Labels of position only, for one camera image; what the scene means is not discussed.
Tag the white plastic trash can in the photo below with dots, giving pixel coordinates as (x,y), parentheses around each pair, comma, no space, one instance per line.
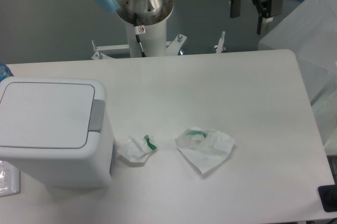
(57,130)

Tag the clear packet under trash can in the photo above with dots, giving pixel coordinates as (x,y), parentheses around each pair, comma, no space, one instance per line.
(10,179)

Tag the translucent plastic storage box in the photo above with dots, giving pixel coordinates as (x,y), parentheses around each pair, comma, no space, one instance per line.
(310,33)

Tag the large crumpled white wrapper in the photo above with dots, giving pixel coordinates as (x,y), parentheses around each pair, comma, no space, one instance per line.
(205,149)

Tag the small crumpled white wrapper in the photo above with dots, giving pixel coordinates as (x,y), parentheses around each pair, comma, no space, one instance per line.
(136,151)

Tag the black device at table edge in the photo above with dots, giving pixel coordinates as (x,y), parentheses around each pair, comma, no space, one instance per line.
(327,195)

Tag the blue object at left edge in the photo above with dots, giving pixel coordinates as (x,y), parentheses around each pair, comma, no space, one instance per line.
(5,72)

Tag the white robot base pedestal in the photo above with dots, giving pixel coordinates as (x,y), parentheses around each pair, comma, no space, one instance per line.
(148,40)

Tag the white table clamp bracket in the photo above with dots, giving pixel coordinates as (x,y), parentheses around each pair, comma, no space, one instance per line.
(173,48)

